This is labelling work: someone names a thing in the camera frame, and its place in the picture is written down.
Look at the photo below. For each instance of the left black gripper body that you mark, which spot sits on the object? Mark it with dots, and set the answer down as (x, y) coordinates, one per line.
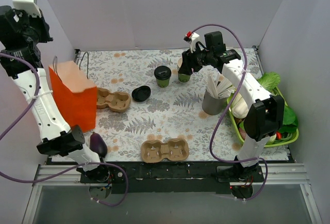
(41, 29)

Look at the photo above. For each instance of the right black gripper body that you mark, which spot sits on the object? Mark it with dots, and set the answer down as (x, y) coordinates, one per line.
(192, 60)

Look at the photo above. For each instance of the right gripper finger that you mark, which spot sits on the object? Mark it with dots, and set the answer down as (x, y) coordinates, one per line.
(185, 67)
(196, 67)

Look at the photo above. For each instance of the black plastic cup lid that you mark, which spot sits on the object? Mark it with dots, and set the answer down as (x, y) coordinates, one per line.
(162, 73)

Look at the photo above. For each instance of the green paper cup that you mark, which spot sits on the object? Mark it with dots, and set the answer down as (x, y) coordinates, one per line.
(162, 83)

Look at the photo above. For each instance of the orange paper bag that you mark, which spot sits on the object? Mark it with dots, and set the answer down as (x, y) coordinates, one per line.
(74, 94)

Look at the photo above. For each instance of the brown cardboard cup carrier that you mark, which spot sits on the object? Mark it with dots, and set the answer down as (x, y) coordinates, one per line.
(154, 151)

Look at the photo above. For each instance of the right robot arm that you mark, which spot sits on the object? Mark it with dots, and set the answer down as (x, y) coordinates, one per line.
(231, 66)

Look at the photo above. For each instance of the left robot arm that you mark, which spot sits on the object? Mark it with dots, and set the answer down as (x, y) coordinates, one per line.
(21, 59)

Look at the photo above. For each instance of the stack of paper cups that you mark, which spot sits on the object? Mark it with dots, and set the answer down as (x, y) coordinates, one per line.
(183, 78)

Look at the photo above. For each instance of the white wrapped straws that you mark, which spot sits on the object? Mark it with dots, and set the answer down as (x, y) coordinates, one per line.
(219, 87)

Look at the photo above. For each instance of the grey straw holder cup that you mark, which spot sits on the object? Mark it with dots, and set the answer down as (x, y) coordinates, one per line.
(212, 106)

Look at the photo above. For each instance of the white radish toy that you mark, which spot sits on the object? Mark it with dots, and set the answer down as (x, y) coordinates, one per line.
(239, 107)

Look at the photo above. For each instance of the napa cabbage toy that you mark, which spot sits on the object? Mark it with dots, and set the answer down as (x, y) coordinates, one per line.
(270, 80)

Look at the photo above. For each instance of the green plastic basket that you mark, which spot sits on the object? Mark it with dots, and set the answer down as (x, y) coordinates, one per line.
(283, 138)

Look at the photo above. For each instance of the pink sweet potato toy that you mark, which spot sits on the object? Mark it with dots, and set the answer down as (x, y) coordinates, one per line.
(242, 133)

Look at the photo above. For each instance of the purple eggplant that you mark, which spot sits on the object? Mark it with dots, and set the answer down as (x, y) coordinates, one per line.
(98, 145)

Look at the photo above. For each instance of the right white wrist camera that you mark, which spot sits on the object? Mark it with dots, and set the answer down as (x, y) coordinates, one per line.
(192, 39)

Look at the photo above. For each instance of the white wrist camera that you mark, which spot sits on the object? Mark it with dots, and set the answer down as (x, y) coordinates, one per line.
(29, 6)
(192, 39)

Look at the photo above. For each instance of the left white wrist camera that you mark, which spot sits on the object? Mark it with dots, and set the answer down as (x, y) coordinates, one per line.
(29, 6)

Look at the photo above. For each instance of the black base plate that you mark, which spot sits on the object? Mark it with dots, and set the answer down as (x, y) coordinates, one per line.
(184, 177)

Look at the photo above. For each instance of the aluminium frame rail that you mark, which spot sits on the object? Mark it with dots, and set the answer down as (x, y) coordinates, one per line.
(278, 174)

